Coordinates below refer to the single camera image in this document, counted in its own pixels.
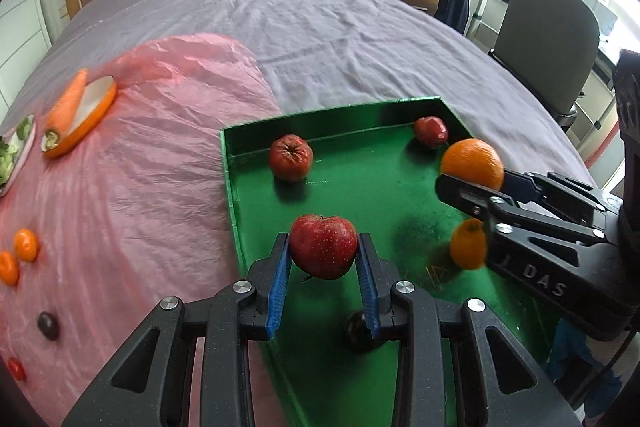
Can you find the dark blue bag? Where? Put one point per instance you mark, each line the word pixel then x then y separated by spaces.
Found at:
pixel 453 13

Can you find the pink plastic sheet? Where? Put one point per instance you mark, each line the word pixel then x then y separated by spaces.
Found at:
pixel 135 212

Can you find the carrot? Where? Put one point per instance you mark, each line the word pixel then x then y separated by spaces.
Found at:
pixel 62 114

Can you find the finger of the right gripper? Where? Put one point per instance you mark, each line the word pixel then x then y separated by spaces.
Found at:
pixel 566 198
pixel 496 208

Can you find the small mandarin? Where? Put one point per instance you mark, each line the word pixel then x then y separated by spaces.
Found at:
pixel 26 245
pixel 9 268

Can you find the grey office chair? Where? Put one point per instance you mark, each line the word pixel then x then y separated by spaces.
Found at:
pixel 549 46

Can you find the green leafy vegetable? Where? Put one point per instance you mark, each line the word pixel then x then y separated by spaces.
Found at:
pixel 13 148

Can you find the large orange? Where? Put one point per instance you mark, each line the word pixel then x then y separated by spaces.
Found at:
pixel 473 161

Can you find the white wardrobe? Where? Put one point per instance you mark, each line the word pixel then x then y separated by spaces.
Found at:
pixel 24 41

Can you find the purple bed cover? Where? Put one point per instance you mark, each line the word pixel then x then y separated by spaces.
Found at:
pixel 324 53

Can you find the green tray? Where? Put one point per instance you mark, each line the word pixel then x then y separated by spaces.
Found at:
pixel 369 169

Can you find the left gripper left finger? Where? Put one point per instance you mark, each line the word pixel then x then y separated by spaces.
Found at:
pixel 147 382

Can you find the small red tomato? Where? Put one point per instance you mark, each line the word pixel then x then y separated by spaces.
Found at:
pixel 16 369

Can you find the wrinkled red apple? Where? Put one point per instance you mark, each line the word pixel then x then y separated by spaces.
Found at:
pixel 290 158

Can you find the small mandarin left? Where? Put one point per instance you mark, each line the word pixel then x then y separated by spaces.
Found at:
pixel 9 268

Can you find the white plate with greens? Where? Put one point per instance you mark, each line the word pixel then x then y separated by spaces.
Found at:
pixel 21 162

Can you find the small red apple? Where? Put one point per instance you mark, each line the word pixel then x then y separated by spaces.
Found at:
pixel 323 247

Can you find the orange fruit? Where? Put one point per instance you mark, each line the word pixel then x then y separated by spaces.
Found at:
pixel 468 245

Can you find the orange oval dish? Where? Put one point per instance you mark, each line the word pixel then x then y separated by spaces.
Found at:
pixel 98 97

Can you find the dark plum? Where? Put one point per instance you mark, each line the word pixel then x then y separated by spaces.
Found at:
pixel 47 323
pixel 358 336

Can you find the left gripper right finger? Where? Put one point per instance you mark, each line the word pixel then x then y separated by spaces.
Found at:
pixel 458 365

